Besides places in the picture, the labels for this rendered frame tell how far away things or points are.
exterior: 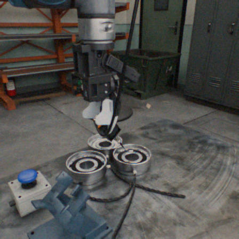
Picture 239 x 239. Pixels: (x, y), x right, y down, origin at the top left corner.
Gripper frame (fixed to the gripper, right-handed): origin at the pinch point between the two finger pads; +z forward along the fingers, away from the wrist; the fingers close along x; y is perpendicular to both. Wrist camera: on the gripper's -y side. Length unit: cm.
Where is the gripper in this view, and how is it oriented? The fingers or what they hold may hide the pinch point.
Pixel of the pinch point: (107, 125)
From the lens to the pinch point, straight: 56.9
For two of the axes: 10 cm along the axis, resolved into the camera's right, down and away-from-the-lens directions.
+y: -7.5, 2.7, -6.0
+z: 0.0, 9.1, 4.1
